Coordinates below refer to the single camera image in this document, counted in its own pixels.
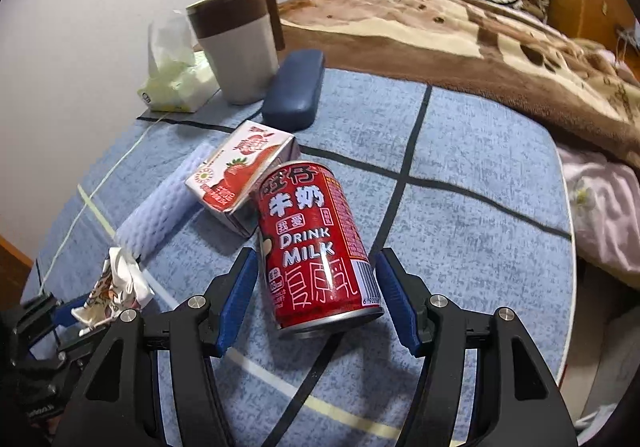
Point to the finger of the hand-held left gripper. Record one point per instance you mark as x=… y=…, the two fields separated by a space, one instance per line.
x=67 y=311
x=75 y=352

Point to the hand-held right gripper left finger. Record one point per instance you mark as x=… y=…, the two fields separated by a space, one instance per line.
x=235 y=307

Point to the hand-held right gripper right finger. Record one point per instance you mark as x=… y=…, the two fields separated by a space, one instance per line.
x=397 y=302

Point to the printed paper wrapper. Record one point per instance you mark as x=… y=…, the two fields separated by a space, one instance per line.
x=115 y=292

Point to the red milk can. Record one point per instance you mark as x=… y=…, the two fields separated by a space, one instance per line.
x=310 y=237

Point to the white foam net sleeve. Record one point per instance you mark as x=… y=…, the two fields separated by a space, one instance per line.
x=155 y=212

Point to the blue checked tablecloth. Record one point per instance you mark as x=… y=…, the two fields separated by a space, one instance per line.
x=450 y=177

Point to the strawberry milk carton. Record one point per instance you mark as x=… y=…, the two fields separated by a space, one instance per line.
x=235 y=167

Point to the blue glasses case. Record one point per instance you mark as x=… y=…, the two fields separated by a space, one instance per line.
x=292 y=92

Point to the pink quilt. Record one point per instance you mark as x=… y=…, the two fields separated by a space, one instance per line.
x=600 y=207

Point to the green tissue pack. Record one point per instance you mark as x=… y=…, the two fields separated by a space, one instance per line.
x=175 y=87

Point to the brown and white tumbler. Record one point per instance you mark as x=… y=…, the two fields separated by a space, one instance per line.
x=240 y=57

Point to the brown printed blanket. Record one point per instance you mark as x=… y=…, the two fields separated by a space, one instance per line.
x=425 y=42

